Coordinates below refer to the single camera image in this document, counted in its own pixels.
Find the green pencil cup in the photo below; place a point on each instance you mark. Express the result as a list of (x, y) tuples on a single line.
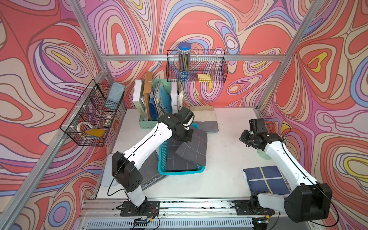
[(263, 155)]

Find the yellow card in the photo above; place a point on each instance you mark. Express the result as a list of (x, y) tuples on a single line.
[(94, 133)]

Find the white tape roll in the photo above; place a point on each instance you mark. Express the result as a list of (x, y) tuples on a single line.
[(84, 126)]

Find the beige and grey folded pillowcase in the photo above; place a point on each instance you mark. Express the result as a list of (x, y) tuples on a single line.
[(205, 117)]

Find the grey pillowcase with label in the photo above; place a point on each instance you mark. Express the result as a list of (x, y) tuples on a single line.
[(149, 171)]

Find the left black wire basket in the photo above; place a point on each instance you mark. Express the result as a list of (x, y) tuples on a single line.
[(90, 108)]

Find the yellow sticky notes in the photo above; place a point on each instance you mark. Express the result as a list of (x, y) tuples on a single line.
[(204, 78)]

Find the white binder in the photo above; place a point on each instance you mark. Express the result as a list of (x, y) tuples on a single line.
[(174, 95)]

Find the black wire basket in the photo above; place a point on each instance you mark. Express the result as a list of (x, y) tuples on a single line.
[(90, 108), (211, 61)]

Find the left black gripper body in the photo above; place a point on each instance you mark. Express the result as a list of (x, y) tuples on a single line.
[(185, 135)]

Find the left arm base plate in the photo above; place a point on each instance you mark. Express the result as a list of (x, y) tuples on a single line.
[(147, 208)]

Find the blue folder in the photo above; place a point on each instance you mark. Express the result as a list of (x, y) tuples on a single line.
[(165, 100)]

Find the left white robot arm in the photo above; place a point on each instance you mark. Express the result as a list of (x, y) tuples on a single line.
[(125, 166)]

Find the grey blue sponge block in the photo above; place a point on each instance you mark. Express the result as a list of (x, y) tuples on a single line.
[(115, 94)]

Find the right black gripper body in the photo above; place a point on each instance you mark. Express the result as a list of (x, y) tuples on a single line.
[(247, 138)]

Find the teal plastic basket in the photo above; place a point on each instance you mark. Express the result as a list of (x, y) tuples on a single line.
[(163, 158)]

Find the back black wire basket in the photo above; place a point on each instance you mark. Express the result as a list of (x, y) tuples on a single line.
[(211, 61)]

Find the dark grey checked pillowcase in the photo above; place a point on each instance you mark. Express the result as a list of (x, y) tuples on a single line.
[(174, 162)]

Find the navy pillowcase with yellow stripe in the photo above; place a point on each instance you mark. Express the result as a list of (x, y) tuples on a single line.
[(266, 179)]

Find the brown folder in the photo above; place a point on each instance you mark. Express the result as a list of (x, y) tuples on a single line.
[(147, 91)]

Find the green file organizer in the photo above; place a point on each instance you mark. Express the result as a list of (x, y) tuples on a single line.
[(154, 102)]

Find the white book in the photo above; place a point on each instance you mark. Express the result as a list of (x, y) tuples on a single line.
[(137, 94)]

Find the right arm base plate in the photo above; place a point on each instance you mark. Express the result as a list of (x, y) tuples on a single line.
[(250, 208)]

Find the blue lidded pencil tube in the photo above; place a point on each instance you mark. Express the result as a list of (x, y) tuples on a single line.
[(184, 51)]

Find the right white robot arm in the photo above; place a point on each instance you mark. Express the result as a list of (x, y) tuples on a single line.
[(309, 200)]

